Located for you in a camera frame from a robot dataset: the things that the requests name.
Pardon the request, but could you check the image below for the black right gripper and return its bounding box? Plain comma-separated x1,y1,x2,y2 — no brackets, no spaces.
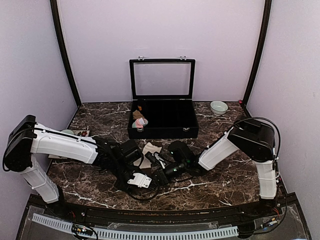
152,160,188,187

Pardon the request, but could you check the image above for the beige and brown sock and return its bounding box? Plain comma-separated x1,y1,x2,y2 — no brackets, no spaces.
133,142,162,169

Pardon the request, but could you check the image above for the pink patterned sock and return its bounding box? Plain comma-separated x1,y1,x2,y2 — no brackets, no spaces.
132,117,149,129

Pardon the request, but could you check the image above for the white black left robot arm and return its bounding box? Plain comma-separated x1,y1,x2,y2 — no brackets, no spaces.
2,115,152,218

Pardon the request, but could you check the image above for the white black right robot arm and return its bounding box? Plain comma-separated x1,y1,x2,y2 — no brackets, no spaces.
152,116,281,217

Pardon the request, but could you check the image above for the beige rolled sock in box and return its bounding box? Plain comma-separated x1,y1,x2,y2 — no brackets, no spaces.
132,110,145,120

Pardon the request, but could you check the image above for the floral square ceramic plate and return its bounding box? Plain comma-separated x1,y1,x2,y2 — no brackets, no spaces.
48,129,90,160

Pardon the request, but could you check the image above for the black compartment storage box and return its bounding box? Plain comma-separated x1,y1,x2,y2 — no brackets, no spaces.
127,99,199,139

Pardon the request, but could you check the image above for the pale green ceramic bowl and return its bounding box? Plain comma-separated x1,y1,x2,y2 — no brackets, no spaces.
61,129,75,135

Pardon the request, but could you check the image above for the small green circuit board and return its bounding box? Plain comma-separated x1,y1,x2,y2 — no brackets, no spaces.
71,224,93,236

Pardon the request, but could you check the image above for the glass-panel black box lid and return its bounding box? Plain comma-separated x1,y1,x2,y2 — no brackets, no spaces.
129,57,196,100

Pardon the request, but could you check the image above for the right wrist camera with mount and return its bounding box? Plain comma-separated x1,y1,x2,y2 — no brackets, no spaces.
144,151,166,169

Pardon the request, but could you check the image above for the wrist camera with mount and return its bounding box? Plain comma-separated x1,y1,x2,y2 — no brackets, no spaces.
144,151,166,169
127,172,158,190

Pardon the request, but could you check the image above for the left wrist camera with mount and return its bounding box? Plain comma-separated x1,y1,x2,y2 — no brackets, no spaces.
127,172,158,190

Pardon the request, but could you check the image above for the white slotted cable duct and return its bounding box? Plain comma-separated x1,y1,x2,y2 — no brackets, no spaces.
31,213,239,240

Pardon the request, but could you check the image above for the black front rail frame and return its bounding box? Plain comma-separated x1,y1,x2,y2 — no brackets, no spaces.
16,193,311,240

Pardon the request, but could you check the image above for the black left corner post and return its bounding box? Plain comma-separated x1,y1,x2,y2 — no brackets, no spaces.
49,0,82,108

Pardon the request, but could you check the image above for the black corner post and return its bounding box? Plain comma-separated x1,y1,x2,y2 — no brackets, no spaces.
242,0,272,108
49,0,82,108

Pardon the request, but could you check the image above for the black right corner post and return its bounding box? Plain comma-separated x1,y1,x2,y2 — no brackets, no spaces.
242,0,272,108

